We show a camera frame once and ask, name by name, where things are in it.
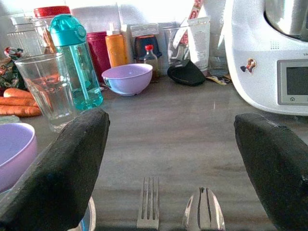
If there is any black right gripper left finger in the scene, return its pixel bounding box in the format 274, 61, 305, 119
0, 108, 111, 231

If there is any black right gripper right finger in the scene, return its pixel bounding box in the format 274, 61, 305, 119
233, 113, 308, 231

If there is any lilac plastic bowl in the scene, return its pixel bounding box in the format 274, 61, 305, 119
0, 123, 38, 193
101, 63, 154, 97

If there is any orange carrot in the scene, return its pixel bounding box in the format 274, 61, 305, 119
3, 88, 34, 100
0, 96, 39, 107
0, 104, 42, 117

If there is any clear drinking glass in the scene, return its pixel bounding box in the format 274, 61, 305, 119
14, 52, 78, 132

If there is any silver metal spoon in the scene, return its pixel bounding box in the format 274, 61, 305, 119
182, 187, 226, 231

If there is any silver metal fork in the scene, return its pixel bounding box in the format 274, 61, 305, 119
136, 177, 160, 230

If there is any teal plastic drinking bottle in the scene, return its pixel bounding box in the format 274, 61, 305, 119
49, 13, 104, 111

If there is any white kitchen cooking machine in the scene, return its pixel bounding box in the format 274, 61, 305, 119
222, 0, 308, 116

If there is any patterned cloth bag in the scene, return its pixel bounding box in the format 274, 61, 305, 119
0, 46, 26, 91

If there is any clear glass tumbler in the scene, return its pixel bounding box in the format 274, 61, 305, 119
208, 33, 229, 77

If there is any magenta canister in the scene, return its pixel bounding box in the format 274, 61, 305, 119
86, 31, 112, 83

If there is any orange squeeze bottle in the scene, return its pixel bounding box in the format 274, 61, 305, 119
105, 23, 128, 68

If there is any clear ribbed glass jar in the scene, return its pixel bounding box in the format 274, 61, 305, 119
6, 16, 44, 57

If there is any white plastic tube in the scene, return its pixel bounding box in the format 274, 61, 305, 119
187, 15, 211, 72

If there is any small red-capped glass bottle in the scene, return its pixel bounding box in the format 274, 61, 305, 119
143, 44, 160, 79

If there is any red-lidded clear jar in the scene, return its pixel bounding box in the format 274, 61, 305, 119
33, 6, 72, 54

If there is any dark blue container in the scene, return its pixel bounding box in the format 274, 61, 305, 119
133, 35, 163, 64

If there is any clear measuring cup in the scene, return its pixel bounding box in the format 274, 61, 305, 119
163, 26, 191, 67

